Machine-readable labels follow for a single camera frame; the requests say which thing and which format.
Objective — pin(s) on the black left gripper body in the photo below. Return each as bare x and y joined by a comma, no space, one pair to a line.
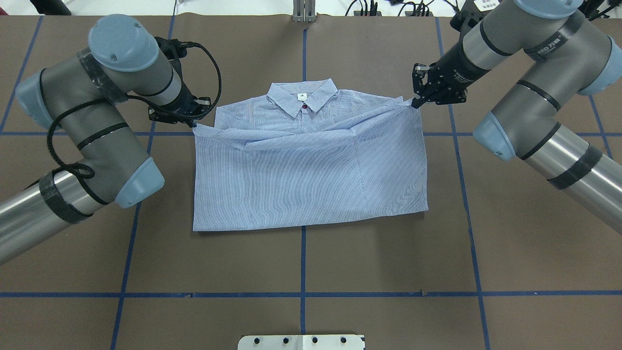
186,102

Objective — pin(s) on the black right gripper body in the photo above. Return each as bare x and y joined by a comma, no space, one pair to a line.
455,73

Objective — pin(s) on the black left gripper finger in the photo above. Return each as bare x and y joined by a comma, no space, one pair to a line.
201,107

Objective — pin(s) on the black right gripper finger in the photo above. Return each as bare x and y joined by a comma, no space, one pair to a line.
420,88
423,98

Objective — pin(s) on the light blue striped shirt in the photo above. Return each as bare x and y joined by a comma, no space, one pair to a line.
308,153

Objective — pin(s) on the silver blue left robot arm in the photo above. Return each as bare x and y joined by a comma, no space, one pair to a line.
99,159

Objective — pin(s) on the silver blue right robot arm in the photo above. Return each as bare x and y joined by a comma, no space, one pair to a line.
571,56

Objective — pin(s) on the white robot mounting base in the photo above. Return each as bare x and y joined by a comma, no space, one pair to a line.
303,342

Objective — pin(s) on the grey aluminium frame post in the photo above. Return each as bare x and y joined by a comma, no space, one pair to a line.
304,11

